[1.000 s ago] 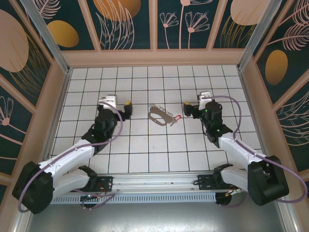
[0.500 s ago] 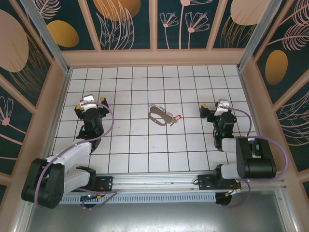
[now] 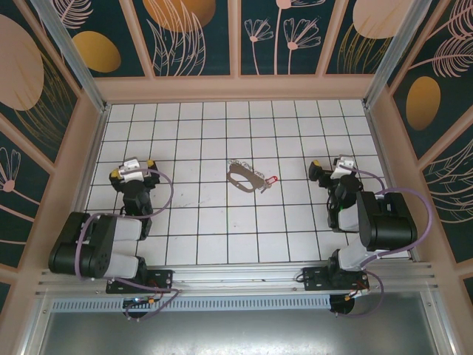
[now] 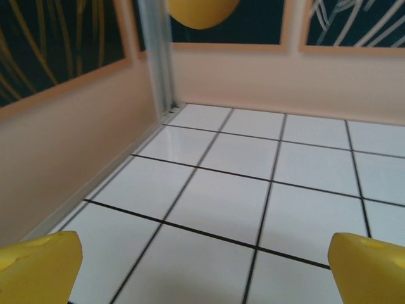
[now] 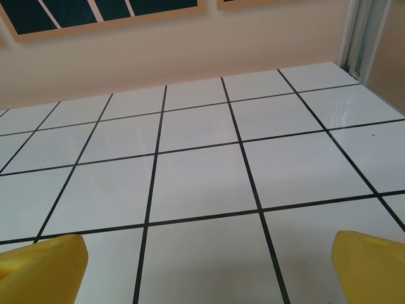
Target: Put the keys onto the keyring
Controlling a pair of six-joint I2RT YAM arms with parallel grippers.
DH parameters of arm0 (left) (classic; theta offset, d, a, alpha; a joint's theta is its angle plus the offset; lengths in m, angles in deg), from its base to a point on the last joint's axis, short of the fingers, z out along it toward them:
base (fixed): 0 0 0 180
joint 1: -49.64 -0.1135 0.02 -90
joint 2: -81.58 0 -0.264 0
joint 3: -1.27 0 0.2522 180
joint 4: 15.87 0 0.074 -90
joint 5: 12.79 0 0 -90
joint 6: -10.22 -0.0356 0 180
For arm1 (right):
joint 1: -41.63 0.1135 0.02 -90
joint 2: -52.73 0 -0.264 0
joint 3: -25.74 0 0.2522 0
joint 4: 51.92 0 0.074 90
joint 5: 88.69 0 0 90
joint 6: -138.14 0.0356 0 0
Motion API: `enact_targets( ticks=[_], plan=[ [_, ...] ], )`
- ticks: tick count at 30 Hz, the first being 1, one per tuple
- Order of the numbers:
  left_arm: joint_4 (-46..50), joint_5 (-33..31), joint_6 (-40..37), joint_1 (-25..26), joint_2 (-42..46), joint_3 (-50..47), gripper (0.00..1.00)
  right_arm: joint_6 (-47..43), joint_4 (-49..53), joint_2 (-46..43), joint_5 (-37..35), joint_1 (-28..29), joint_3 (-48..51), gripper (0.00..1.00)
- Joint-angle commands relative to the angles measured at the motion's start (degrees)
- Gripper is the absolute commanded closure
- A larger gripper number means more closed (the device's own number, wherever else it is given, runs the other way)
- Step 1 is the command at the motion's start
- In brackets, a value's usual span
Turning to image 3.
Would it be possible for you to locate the silver key with red tag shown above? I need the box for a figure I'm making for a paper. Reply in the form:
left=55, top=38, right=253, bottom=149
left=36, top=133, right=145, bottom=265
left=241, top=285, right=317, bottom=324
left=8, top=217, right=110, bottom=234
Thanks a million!
left=258, top=175, right=279, bottom=194

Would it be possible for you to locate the grey metal sheet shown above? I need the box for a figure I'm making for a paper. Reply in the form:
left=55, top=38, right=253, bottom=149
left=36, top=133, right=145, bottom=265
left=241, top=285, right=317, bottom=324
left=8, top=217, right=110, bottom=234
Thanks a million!
left=36, top=291, right=443, bottom=355

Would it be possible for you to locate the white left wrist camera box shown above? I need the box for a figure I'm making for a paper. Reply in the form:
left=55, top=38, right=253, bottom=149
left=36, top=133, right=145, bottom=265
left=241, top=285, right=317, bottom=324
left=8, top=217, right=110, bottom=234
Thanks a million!
left=118, top=158, right=146, bottom=183

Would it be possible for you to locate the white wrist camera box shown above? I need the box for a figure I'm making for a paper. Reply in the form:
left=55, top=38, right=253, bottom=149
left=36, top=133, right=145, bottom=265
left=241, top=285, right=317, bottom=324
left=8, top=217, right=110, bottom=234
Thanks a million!
left=118, top=158, right=146, bottom=183
left=330, top=155, right=356, bottom=181

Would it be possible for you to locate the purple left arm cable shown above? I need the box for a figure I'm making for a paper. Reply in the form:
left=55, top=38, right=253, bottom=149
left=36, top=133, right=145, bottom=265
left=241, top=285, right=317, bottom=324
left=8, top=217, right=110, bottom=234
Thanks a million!
left=75, top=168, right=181, bottom=323

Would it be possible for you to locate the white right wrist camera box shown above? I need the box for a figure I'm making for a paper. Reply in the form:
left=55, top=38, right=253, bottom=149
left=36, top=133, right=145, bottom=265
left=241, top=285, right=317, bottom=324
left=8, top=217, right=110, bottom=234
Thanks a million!
left=330, top=155, right=356, bottom=181

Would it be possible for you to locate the yellow connector with red wires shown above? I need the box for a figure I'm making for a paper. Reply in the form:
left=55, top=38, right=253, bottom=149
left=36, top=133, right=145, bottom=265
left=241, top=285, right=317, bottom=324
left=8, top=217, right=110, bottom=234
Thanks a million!
left=345, top=285, right=371, bottom=301

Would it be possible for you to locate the small circuit board with wires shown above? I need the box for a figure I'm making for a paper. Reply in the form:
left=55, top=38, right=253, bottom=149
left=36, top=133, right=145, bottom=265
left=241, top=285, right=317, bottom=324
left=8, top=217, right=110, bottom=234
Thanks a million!
left=123, top=284, right=166, bottom=308

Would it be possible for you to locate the aluminium corner post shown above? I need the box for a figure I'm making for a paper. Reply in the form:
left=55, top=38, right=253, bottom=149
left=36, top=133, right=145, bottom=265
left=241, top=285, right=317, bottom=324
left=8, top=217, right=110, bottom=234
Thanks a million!
left=29, top=0, right=112, bottom=115
left=361, top=0, right=444, bottom=110

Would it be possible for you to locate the aluminium profile rail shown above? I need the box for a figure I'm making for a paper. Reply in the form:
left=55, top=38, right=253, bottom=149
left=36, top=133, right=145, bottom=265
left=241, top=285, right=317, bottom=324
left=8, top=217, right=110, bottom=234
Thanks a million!
left=35, top=261, right=440, bottom=297

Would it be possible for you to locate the grey slotted cable duct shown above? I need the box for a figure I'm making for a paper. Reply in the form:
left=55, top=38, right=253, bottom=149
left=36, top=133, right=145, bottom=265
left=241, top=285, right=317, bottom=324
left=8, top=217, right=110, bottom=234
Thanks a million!
left=51, top=294, right=333, bottom=312

